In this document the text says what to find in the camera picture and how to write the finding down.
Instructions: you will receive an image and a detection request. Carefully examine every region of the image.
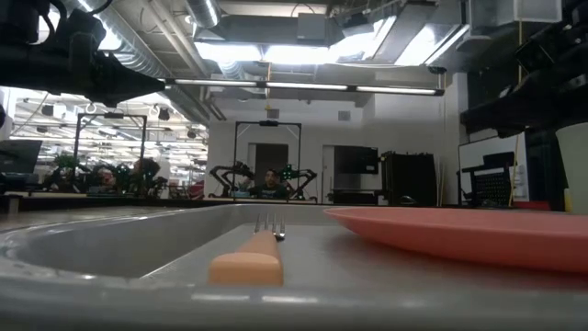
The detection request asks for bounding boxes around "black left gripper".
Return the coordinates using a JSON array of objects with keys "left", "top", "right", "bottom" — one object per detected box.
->
[{"left": 0, "top": 8, "right": 166, "bottom": 109}]

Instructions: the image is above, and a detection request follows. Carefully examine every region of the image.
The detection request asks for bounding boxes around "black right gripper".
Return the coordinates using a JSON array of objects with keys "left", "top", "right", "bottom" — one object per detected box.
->
[{"left": 460, "top": 0, "right": 588, "bottom": 138}]

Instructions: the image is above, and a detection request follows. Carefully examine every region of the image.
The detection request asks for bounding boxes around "pink round plate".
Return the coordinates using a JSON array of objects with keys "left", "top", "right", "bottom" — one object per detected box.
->
[{"left": 323, "top": 205, "right": 588, "bottom": 276}]

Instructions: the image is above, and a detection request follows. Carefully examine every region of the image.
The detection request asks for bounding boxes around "fork with wooden handle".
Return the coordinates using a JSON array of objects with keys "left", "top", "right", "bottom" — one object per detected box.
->
[{"left": 207, "top": 212, "right": 287, "bottom": 287}]

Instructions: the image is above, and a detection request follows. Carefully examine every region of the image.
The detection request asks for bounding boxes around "grey plastic tray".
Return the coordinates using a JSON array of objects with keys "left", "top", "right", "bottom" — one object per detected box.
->
[{"left": 0, "top": 203, "right": 588, "bottom": 331}]

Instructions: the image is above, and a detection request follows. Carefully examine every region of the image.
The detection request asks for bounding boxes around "white whiteboard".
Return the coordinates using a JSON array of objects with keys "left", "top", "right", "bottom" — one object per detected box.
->
[{"left": 458, "top": 132, "right": 528, "bottom": 203}]

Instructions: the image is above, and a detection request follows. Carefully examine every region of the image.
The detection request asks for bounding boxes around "black perforated rack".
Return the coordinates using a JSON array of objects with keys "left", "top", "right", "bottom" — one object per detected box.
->
[{"left": 457, "top": 151, "right": 516, "bottom": 208}]

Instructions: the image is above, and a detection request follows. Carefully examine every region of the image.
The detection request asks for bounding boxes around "green background plant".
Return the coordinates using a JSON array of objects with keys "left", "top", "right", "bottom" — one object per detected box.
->
[{"left": 53, "top": 154, "right": 79, "bottom": 185}]

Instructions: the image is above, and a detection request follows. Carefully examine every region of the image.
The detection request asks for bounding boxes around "black cabinet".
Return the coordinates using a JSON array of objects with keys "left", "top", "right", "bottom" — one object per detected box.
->
[{"left": 379, "top": 150, "right": 438, "bottom": 207}]

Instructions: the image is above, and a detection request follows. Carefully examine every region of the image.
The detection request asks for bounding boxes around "background work table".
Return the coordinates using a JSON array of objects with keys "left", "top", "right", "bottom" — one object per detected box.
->
[{"left": 0, "top": 191, "right": 322, "bottom": 213}]

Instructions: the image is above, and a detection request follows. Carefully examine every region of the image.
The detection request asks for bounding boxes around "black computer monitor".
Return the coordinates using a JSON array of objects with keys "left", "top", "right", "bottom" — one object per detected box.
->
[{"left": 0, "top": 139, "right": 43, "bottom": 175}]

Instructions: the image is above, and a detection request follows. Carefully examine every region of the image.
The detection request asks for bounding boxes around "long ceiling light bar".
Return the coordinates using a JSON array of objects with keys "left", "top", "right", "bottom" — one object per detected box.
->
[{"left": 164, "top": 77, "right": 446, "bottom": 97}]

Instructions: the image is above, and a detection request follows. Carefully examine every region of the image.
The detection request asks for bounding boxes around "person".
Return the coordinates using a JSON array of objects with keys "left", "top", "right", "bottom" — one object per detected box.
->
[{"left": 249, "top": 168, "right": 289, "bottom": 200}]

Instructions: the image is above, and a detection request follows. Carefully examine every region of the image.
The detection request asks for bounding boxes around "black background rig frame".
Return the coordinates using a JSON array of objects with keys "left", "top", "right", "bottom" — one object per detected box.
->
[
  {"left": 74, "top": 112, "right": 148, "bottom": 194},
  {"left": 232, "top": 120, "right": 303, "bottom": 203}
]

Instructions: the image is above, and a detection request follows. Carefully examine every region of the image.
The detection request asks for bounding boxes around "silver ventilation duct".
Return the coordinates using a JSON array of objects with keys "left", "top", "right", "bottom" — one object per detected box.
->
[
  {"left": 186, "top": 0, "right": 221, "bottom": 29},
  {"left": 62, "top": 0, "right": 212, "bottom": 125}
]

